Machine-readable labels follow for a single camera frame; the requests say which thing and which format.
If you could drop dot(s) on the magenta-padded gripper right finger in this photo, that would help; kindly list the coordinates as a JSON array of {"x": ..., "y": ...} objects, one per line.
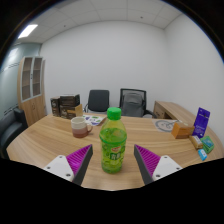
[{"x": 155, "y": 165}]

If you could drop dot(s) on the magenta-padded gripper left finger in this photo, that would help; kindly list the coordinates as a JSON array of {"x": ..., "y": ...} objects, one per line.
[{"x": 71, "y": 165}]

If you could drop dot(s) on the green drink bottle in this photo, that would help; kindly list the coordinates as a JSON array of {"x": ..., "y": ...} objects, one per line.
[{"x": 113, "y": 146}]

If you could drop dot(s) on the white and brown ceramic mug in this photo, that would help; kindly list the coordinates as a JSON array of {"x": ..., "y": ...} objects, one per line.
[{"x": 80, "y": 127}]

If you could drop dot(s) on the orange-brown cardboard box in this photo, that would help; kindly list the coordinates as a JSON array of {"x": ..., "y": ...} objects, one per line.
[{"x": 181, "y": 130}]

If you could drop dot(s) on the small yellow box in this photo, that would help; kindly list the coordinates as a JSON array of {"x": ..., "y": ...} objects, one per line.
[{"x": 196, "y": 141}]

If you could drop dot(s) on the small blue box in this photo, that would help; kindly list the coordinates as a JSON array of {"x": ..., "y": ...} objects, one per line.
[{"x": 202, "y": 154}]

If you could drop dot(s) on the printed paper sheet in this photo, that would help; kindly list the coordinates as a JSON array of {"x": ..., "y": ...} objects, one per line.
[{"x": 95, "y": 120}]

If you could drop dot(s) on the black mesh armchair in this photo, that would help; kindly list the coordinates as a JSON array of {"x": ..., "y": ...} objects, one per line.
[{"x": 149, "y": 113}]

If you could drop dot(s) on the dark box with tan side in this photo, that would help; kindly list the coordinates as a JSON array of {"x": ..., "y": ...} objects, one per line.
[{"x": 70, "y": 112}]

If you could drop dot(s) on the wooden side desk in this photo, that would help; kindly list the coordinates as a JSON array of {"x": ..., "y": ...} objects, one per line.
[{"x": 170, "y": 110}]

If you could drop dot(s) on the green flat box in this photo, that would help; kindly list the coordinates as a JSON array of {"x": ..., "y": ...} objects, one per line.
[{"x": 208, "y": 144}]

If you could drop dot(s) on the upright dark brown box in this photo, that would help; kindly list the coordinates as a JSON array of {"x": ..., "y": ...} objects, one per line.
[{"x": 55, "y": 106}]

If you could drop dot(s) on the purple upright package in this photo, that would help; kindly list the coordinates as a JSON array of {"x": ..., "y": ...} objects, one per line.
[{"x": 201, "y": 121}]

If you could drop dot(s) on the black ribbed box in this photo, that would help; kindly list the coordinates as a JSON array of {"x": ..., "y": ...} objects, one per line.
[{"x": 69, "y": 100}]

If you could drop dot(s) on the black sofa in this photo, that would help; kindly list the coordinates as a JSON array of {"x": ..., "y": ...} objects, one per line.
[{"x": 11, "y": 131}]

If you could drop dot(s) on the black office chair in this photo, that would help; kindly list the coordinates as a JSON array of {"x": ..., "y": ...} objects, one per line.
[{"x": 98, "y": 100}]

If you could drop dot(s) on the wooden shelf cabinet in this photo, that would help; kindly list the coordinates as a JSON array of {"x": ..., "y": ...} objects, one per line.
[{"x": 31, "y": 93}]

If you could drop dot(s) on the rectangular ceiling light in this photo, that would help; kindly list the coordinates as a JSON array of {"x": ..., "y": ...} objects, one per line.
[{"x": 27, "y": 31}]

